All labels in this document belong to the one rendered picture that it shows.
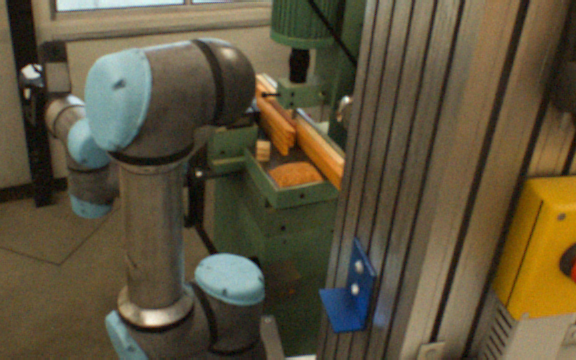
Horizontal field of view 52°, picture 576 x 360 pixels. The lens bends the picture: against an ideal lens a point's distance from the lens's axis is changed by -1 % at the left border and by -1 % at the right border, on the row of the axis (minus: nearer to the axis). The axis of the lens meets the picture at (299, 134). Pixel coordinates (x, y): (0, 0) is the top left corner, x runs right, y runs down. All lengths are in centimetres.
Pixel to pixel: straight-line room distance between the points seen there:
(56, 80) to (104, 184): 22
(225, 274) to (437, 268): 51
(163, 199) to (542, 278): 48
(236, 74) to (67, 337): 177
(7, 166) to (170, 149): 231
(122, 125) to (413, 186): 34
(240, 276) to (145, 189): 30
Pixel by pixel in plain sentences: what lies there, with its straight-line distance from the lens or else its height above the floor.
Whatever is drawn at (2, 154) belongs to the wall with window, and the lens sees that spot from 300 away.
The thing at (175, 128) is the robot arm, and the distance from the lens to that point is 75.
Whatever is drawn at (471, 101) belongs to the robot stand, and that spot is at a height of 154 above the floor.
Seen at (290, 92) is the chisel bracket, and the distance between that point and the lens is 166.
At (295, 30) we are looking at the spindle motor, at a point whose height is 125.
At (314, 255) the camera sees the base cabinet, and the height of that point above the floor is 61.
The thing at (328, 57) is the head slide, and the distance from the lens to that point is 170.
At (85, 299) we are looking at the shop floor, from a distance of 254.
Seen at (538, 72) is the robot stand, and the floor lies 157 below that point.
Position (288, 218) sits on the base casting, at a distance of 163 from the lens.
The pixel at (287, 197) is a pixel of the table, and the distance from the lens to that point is 153.
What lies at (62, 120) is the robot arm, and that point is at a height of 124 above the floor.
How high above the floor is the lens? 173
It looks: 28 degrees down
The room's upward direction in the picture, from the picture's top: 6 degrees clockwise
